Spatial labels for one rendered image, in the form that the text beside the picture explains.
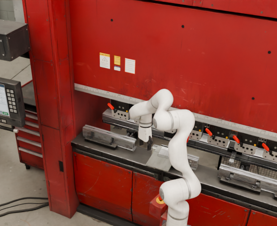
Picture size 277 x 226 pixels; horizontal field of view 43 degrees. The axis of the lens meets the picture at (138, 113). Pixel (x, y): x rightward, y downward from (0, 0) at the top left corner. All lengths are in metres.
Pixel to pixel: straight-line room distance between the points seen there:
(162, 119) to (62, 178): 1.71
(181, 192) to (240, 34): 1.03
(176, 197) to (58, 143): 1.45
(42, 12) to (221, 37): 1.22
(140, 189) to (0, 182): 1.75
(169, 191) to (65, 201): 1.79
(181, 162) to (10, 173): 2.74
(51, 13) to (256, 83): 1.45
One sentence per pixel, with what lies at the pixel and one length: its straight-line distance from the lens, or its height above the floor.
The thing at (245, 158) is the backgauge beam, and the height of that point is 0.94.
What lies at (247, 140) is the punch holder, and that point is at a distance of 2.62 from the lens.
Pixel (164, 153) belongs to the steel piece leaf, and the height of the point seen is 1.00.
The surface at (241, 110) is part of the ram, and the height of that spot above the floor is 1.51.
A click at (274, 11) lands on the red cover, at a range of 2.24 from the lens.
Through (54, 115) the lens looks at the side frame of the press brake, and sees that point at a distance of 2.96.
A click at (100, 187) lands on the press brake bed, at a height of 0.45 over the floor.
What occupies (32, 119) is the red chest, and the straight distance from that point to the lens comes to 3.72.
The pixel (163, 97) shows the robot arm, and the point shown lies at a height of 1.81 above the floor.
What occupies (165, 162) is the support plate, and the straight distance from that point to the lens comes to 2.74.
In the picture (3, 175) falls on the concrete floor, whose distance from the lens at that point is 4.31.
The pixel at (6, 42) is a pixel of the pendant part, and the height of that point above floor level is 1.89.
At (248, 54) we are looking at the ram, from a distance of 2.34.
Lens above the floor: 2.73
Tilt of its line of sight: 31 degrees down
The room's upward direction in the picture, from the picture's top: 3 degrees clockwise
